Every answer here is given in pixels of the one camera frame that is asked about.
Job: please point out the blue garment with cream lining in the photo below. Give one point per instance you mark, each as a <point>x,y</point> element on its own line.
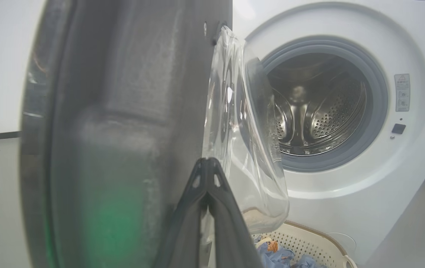
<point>272,257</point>

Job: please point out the black square door latch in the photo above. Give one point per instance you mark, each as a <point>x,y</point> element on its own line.
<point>398,128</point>

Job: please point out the round white filter cover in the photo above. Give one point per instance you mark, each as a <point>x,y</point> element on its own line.
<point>342,243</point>

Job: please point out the dark washing machine door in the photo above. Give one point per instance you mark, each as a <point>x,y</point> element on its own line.
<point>123,111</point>

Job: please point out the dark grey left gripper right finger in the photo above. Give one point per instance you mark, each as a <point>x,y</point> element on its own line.
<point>231,238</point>

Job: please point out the blue bear-print garment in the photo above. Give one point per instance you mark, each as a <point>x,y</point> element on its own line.
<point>309,262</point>

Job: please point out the steel washing machine drum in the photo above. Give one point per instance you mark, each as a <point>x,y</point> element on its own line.
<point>328,111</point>

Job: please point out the cream perforated basket brown rim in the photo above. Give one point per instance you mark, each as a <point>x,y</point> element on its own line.
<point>309,242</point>

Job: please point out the white front-load washing machine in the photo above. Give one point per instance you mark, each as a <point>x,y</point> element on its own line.
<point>413,44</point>

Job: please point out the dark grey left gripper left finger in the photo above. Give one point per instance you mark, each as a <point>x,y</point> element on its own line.
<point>182,238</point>

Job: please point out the grey warning sticker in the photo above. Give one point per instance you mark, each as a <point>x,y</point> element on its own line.
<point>402,93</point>

